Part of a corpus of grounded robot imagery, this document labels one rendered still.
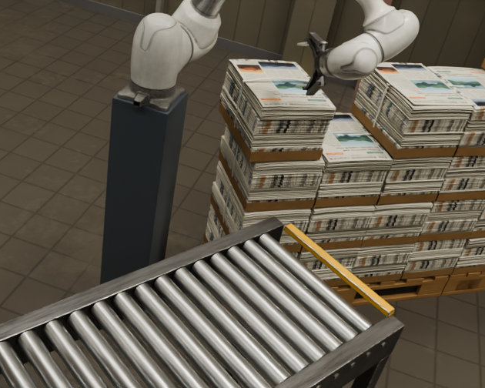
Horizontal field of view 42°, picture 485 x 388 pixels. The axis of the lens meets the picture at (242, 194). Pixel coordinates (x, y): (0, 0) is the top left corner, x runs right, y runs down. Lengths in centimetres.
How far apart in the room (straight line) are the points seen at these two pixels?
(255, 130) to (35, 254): 130
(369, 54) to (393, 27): 13
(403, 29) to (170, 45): 72
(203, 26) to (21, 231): 145
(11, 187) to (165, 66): 156
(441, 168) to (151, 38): 132
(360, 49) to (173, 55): 63
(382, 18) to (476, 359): 174
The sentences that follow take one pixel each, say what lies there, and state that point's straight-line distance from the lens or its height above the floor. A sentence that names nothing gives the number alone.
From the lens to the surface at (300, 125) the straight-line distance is 223.
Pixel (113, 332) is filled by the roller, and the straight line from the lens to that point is 161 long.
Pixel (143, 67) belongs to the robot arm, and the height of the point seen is 113.
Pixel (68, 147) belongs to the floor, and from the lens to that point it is 374.
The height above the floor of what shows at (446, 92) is 107.
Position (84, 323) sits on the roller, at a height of 80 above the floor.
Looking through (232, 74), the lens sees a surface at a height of 103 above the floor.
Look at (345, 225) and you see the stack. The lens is 262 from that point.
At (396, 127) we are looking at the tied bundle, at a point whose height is 94.
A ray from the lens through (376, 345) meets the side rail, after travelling 175.
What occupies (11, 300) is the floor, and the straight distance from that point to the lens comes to 280.
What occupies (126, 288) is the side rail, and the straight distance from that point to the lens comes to 171.
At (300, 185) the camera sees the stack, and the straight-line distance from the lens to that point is 238.
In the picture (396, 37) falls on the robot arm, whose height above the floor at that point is 143.
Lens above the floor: 200
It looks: 35 degrees down
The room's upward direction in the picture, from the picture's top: 12 degrees clockwise
